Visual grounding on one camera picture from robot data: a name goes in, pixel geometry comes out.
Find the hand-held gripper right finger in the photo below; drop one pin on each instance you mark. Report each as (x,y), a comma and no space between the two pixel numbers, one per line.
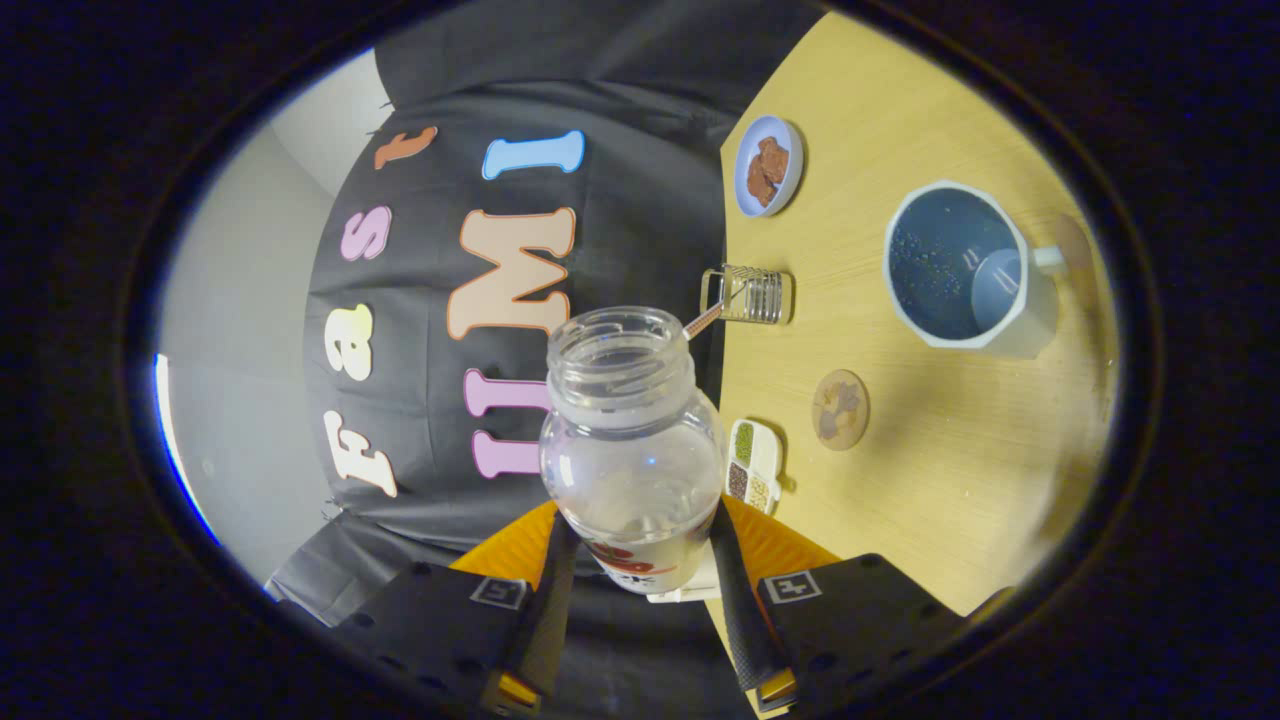
(740,620)

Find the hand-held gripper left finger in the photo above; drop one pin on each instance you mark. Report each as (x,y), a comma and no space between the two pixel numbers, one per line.
(555,620)

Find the clear juice bottle red label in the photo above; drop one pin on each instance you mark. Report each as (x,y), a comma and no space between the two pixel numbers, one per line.
(630,450)

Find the round wooden coaster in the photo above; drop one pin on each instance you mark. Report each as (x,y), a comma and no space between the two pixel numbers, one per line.
(840,410)

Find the white cup blue inside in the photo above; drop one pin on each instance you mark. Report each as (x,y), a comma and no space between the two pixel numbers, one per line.
(940,260)

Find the white divided bean tray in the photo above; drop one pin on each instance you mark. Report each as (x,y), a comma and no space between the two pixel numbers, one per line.
(765,462)

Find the wooden table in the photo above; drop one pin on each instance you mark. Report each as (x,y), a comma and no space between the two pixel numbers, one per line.
(950,480)

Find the striped straw white tip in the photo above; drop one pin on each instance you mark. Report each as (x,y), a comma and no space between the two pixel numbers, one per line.
(703,321)

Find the blue plate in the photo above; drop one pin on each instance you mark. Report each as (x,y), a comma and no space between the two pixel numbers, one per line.
(745,190)

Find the brown meat slice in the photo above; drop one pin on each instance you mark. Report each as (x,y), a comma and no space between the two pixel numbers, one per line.
(775,158)
(760,188)

